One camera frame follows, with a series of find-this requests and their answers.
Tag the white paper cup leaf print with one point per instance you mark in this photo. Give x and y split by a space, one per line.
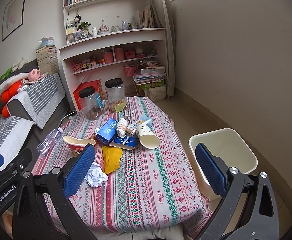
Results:
146 137

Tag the grey seat cover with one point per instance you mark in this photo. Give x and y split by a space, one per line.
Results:
13 134

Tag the stack of books on sofa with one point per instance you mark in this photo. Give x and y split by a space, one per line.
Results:
46 56

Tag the pink pig plush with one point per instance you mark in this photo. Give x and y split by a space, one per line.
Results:
35 75

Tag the red instant noodle cup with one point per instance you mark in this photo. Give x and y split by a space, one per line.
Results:
77 145

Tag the yellow plastic bag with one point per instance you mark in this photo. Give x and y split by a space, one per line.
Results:
111 157

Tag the jar with walnuts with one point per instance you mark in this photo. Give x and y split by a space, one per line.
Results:
93 106

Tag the orange plush toy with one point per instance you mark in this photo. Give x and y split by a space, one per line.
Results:
7 95

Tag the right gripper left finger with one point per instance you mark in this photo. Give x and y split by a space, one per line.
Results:
31 219

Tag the light blue milk carton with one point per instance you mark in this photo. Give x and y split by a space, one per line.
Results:
144 120

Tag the tissue with stains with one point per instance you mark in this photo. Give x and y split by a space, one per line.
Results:
121 128

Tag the red gift box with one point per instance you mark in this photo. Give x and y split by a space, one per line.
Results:
85 89

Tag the grey striped sofa cover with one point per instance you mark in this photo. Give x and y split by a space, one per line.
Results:
39 100

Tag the white pillow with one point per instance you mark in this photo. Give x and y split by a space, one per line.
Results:
11 80

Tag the white trash bin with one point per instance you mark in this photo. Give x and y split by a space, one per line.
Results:
227 144

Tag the grey sofa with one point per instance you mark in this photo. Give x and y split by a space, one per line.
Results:
27 117

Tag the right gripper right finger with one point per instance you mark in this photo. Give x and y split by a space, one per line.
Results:
259 215

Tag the crumpled white paper ball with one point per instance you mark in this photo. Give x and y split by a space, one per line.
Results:
95 177

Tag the clear plastic bottle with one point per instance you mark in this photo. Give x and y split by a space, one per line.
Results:
49 141

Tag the white bookshelf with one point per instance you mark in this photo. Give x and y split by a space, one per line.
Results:
126 24

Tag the pile of books and papers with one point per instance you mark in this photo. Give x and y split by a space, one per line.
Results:
149 74

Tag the framed map right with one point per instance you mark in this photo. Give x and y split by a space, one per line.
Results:
13 17

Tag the blue snack wrapper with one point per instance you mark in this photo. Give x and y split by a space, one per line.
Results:
126 143

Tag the pink basket hanging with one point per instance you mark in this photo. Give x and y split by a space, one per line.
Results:
130 70

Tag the dark blue carton box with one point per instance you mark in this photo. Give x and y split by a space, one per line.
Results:
107 132

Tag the jar with mixed nuts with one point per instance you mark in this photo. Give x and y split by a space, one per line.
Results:
115 91

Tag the patterned tablecloth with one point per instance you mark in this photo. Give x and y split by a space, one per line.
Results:
151 189

